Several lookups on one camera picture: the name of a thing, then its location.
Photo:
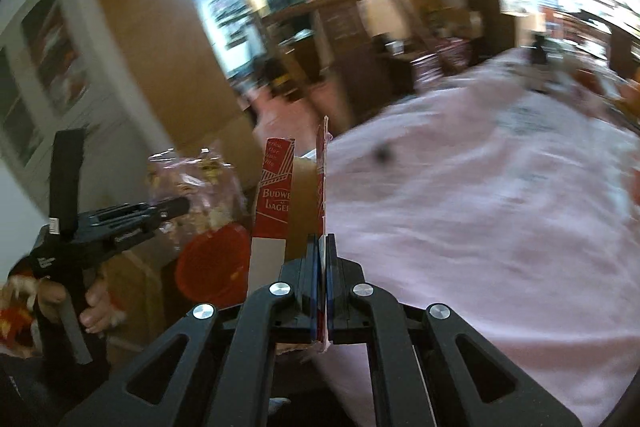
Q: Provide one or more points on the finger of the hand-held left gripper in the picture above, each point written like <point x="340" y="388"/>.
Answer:
<point x="130" y="219"/>

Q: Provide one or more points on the dark wooden cabinet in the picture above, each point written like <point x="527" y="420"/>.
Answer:
<point x="360" y="52"/>

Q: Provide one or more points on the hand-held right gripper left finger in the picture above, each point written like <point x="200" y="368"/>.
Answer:
<point x="312" y="292"/>

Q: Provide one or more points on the wooden door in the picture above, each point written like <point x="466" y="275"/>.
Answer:
<point x="150" y="47"/>

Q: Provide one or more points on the brown cardboard box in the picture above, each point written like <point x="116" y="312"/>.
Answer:
<point x="135" y="289"/>

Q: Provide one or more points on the pink floral tablecloth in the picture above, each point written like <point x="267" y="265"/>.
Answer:
<point x="475" y="232"/>

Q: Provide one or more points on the red beer carton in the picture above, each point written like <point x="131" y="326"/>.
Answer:
<point x="272" y="207"/>

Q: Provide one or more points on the white glass-door cabinet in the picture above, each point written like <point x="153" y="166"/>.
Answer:
<point x="75" y="72"/>

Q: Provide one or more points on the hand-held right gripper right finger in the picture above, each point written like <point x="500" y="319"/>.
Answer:
<point x="332" y="292"/>

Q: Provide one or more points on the red yellow patterned cloth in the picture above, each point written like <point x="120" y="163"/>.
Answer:
<point x="15" y="319"/>

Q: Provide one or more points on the clear bag of snacks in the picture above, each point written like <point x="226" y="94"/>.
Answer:
<point x="210" y="187"/>

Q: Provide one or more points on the red plastic bowl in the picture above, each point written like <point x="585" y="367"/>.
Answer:
<point x="215" y="267"/>

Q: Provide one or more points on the person's left hand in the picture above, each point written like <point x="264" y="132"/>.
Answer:
<point x="102" y="304"/>

